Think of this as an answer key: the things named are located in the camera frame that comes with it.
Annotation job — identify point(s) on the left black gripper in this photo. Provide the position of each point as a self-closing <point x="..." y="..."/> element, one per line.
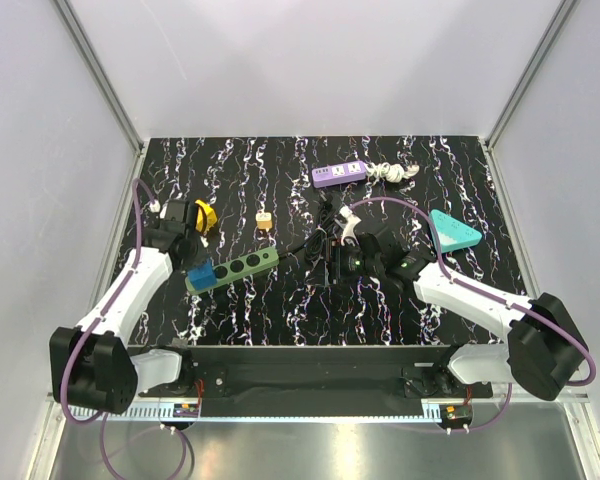
<point x="188" y="262"/>

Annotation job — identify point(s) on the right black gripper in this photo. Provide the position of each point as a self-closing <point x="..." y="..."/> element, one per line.
<point x="335" y="253"/>

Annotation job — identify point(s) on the yellow cube socket adapter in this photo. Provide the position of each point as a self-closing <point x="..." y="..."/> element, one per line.
<point x="206" y="217"/>

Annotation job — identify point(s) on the blue cube socket adapter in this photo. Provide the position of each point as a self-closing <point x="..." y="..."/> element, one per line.
<point x="202" y="276"/>

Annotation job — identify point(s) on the green power strip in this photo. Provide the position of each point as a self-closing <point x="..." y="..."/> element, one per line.
<point x="240" y="267"/>

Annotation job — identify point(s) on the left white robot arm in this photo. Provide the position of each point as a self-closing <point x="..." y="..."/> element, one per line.
<point x="91" y="366"/>

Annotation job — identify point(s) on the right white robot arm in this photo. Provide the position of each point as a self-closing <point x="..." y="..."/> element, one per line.
<point x="540" y="347"/>

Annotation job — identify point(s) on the small orange plug adapter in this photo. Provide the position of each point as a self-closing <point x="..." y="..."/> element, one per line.
<point x="264" y="221"/>

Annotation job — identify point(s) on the purple power strip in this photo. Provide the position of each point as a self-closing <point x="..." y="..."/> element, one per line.
<point x="338" y="174"/>

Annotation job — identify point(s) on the teal triangular power strip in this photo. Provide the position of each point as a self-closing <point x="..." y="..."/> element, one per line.
<point x="453" y="234"/>

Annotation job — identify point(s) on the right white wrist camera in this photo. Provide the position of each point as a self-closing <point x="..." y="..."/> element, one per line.
<point x="347" y="221"/>

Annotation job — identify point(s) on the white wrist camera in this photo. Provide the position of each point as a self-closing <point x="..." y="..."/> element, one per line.
<point x="173" y="210"/>
<point x="347" y="221"/>

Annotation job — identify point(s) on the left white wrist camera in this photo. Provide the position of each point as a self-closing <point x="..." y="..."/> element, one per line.
<point x="173" y="210"/>

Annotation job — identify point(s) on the white slotted cable duct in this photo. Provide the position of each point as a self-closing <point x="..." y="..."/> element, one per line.
<point x="148" y="411"/>

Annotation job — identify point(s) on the aluminium frame rail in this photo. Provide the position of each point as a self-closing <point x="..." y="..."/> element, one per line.
<point x="543" y="384"/>

